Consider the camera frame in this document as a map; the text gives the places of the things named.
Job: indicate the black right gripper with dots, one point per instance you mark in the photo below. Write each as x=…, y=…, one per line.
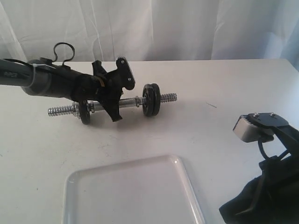
x=271, y=198

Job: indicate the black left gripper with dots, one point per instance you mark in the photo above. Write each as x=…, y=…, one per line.
x=102, y=86

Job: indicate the black weight plate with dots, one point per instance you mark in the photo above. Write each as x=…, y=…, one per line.
x=148, y=96
x=84, y=112
x=157, y=99

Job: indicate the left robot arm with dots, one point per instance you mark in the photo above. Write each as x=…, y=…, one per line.
x=43, y=78

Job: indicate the white backdrop curtain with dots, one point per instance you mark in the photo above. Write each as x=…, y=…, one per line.
x=147, y=30

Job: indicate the white plastic tray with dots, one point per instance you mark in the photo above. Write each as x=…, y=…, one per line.
x=154, y=190

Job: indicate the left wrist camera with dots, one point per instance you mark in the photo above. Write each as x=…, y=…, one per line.
x=125, y=72

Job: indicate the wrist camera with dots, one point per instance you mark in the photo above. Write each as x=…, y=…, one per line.
x=125, y=72
x=253, y=126

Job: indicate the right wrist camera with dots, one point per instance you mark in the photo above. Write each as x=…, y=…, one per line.
x=253, y=126

